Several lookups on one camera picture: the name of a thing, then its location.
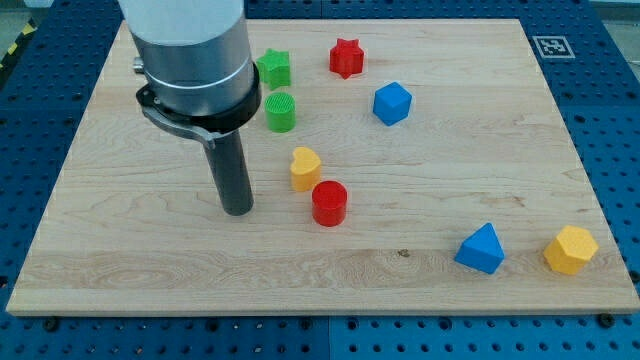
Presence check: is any green star block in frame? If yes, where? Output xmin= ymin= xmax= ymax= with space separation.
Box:
xmin=256 ymin=48 xmax=291 ymax=90

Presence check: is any red star block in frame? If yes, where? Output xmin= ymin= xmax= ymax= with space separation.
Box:
xmin=329 ymin=38 xmax=365 ymax=79

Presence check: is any yellow hexagon block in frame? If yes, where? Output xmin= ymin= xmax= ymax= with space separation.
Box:
xmin=543 ymin=225 xmax=599 ymax=275

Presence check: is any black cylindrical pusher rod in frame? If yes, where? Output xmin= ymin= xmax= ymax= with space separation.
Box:
xmin=204 ymin=130 xmax=254 ymax=216

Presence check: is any blue triangle block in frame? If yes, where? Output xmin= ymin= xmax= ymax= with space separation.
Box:
xmin=454 ymin=223 xmax=506 ymax=274

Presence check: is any black clamp ring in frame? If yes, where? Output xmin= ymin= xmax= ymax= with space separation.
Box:
xmin=135 ymin=63 xmax=263 ymax=150

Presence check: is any yellow heart block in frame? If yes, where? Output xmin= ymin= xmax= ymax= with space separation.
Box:
xmin=290 ymin=146 xmax=322 ymax=192

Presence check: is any white fiducial marker tag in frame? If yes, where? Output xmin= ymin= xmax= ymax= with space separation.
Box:
xmin=532 ymin=35 xmax=575 ymax=59

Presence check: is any green cylinder block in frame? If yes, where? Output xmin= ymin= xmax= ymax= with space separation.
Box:
xmin=265 ymin=92 xmax=296 ymax=133

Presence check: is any wooden board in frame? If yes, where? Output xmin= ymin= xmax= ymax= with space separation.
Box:
xmin=7 ymin=19 xmax=639 ymax=317

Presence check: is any red cylinder block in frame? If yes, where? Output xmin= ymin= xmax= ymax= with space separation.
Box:
xmin=312 ymin=180 xmax=348 ymax=227

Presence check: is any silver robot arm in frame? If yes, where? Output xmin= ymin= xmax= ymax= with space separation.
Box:
xmin=119 ymin=0 xmax=254 ymax=116

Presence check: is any blue cube block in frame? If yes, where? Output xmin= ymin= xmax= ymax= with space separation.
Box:
xmin=373 ymin=82 xmax=413 ymax=126

